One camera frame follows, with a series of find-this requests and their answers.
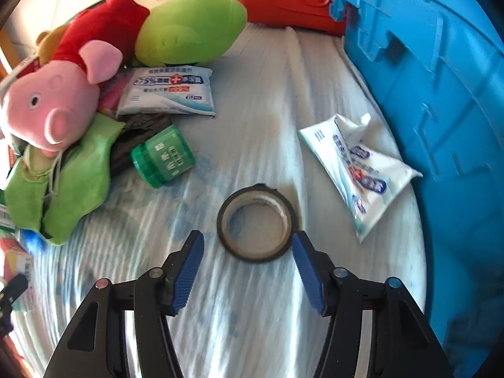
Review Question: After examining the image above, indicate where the blue plastic crate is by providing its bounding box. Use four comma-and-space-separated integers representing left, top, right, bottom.
325, 0, 504, 378

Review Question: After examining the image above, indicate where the brown bear plush red shirt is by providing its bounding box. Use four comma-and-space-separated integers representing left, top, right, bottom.
37, 0, 151, 73

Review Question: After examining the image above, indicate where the flat white wipes pack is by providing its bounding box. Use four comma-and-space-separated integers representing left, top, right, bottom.
117, 65, 216, 118

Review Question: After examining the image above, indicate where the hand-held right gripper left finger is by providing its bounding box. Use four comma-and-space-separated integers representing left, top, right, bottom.
43, 229, 205, 378

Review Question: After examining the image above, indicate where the small green jar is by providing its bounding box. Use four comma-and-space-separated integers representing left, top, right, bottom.
131, 125, 196, 189

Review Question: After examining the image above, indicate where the black tape roll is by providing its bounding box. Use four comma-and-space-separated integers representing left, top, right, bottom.
216, 184, 298, 264

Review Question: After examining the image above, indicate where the slim white box red print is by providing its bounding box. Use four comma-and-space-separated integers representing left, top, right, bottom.
0, 56, 42, 97

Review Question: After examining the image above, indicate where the light green flat plush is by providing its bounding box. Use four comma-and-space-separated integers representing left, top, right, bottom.
5, 116, 126, 246

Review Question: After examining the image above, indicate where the pink pig plush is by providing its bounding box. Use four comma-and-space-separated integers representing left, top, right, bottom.
0, 41, 123, 158

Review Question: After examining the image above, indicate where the crumpled white wipes packet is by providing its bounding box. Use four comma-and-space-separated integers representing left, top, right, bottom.
298, 113, 424, 245

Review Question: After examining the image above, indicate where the light green round plush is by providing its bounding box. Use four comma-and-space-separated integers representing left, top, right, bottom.
135, 0, 248, 67

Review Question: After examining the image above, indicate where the white and green medicine box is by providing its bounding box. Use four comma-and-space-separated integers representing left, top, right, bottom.
0, 201, 16, 232

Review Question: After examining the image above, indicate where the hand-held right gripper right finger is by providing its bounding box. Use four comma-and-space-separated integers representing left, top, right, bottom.
291, 232, 457, 378

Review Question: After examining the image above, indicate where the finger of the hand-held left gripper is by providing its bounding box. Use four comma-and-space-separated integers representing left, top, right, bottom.
0, 273, 29, 337

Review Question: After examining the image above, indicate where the yellow and pink packet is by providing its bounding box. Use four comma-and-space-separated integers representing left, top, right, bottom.
0, 238, 34, 312

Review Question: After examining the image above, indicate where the dark cloth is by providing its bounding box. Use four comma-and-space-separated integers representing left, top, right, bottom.
108, 112, 174, 176

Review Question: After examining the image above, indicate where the light blue striped tablecloth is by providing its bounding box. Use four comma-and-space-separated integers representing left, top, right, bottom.
8, 21, 428, 378

